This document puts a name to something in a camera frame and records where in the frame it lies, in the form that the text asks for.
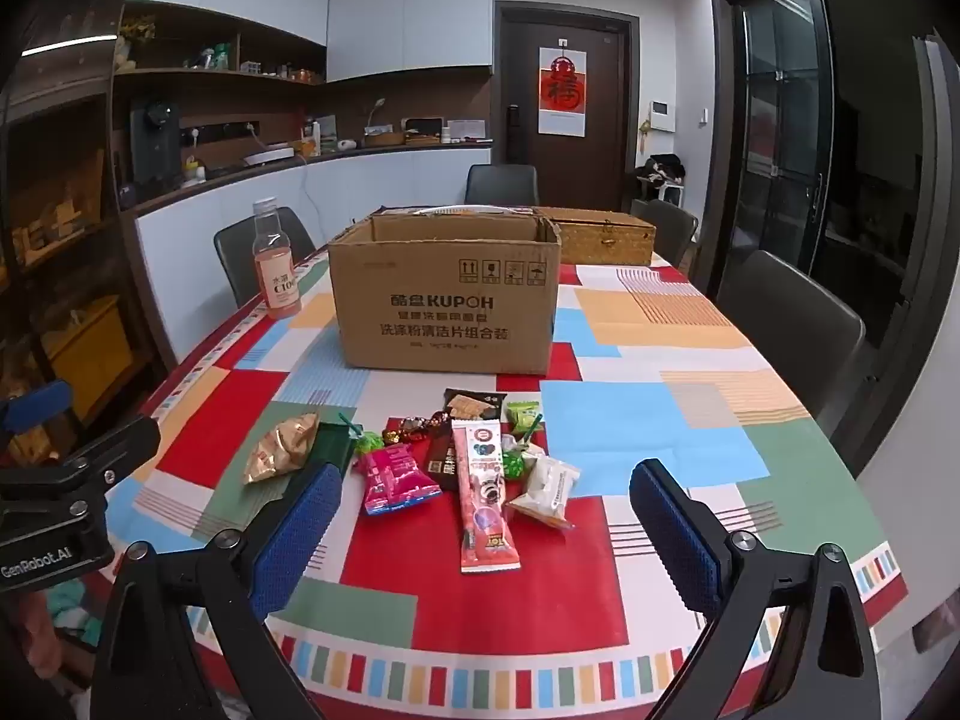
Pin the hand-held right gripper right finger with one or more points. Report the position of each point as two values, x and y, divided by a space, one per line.
675 532

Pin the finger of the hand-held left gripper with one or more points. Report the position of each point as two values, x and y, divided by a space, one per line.
34 405
112 450

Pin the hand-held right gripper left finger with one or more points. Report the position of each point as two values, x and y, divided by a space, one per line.
300 532

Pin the dark green snack packet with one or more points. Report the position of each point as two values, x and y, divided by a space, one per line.
330 446

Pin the printed brown cardboard box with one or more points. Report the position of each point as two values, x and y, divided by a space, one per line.
442 315

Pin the yellow storage box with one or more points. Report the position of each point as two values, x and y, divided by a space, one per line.
86 352

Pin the gold snack packet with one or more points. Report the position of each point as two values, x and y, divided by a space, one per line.
281 446

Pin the bright pink snack packet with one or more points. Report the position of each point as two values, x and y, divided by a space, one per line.
394 480

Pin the small green twisted candy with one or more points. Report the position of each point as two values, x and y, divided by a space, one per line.
367 441

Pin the colourful patchwork tablecloth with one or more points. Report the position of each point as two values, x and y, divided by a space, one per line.
660 405

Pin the white pastry packet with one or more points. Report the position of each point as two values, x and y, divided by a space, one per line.
544 491

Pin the dark brown chocolate packet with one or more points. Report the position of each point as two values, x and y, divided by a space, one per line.
442 461

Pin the green wrapped candies cluster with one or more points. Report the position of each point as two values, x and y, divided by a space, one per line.
515 461

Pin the long pink biscuit packet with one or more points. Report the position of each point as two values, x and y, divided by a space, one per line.
484 510

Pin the light green pastry packet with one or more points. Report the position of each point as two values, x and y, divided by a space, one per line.
523 416

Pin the pink drink bottle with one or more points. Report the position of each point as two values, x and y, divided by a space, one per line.
276 285

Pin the dark grey dining chair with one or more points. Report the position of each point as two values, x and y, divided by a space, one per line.
501 184
795 330
240 255
675 229

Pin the black coffee machine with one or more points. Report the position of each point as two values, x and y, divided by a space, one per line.
156 142

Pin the woven straw lidded box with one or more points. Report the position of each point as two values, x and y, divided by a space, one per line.
607 240

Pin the stool with piled clothes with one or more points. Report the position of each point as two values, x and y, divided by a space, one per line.
660 176

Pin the wicker tray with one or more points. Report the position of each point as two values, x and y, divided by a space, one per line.
384 139

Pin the black framed glass door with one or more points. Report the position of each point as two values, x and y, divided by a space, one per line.
780 127

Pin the black box on counter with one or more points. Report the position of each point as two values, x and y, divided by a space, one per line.
424 131

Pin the dark brown entrance door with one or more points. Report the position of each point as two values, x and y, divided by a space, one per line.
600 105

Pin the wooden wall shelf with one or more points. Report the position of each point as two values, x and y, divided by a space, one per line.
217 79

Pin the white wall intercom panel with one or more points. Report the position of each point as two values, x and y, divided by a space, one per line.
661 115

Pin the red and white wall calendar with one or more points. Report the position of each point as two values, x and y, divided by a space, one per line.
561 90

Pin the white wall cabinets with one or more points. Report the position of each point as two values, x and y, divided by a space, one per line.
405 22

